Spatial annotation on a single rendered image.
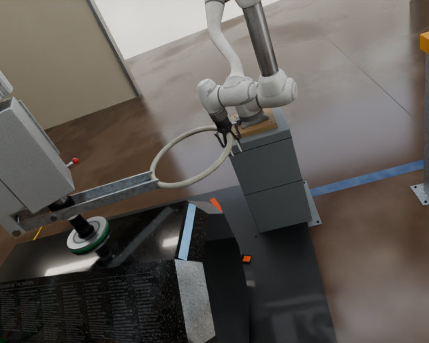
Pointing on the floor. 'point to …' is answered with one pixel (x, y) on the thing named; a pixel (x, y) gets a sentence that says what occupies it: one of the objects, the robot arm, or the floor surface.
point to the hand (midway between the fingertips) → (234, 148)
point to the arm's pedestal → (273, 178)
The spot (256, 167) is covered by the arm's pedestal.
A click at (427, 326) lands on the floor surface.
